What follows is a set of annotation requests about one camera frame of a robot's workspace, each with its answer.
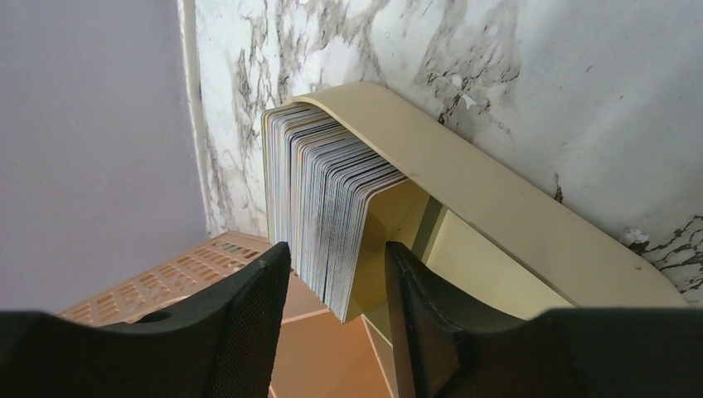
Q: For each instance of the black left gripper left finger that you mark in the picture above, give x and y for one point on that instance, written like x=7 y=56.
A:
x=219 y=342

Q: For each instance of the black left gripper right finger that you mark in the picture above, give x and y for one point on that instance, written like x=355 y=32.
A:
x=446 y=343

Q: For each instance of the beige card tray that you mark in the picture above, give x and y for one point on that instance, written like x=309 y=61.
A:
x=498 y=237

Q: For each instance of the stack of credit cards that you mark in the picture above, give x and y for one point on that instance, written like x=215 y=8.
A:
x=320 y=179

